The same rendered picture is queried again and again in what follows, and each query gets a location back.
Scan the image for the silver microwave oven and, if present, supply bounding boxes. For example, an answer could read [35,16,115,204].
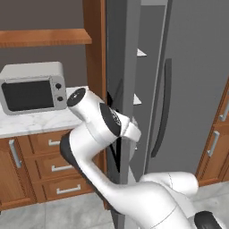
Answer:
[0,61,68,116]

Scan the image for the black freezer door handle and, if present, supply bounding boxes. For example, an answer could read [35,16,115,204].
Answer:
[106,78,124,177]

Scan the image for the tall wooden side panel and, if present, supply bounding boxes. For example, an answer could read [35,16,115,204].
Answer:
[82,0,107,209]

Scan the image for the wooden wall shelf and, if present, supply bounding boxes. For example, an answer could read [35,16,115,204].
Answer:
[0,28,93,49]

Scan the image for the wooden drawer front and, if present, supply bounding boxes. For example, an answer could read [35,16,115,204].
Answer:
[39,174,96,202]
[31,153,82,183]
[28,129,72,157]

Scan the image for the grey freezer door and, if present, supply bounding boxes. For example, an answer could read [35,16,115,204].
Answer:
[106,0,142,229]

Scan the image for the grey fridge door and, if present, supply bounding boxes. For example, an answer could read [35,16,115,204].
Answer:
[144,0,229,183]

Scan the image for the grey fridge body with shelves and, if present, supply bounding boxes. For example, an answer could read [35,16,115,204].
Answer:
[130,0,174,182]

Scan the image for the silver drawer handle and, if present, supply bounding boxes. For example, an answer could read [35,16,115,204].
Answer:
[50,164,74,174]
[55,183,82,196]
[47,139,63,148]

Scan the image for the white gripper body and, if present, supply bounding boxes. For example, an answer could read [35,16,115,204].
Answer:
[129,116,140,160]

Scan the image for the silver cupboard door handle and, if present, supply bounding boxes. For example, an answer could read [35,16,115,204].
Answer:
[218,100,229,123]
[8,139,22,169]
[207,130,221,157]

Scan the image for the black fridge door handle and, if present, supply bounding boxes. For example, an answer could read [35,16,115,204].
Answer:
[149,57,174,158]

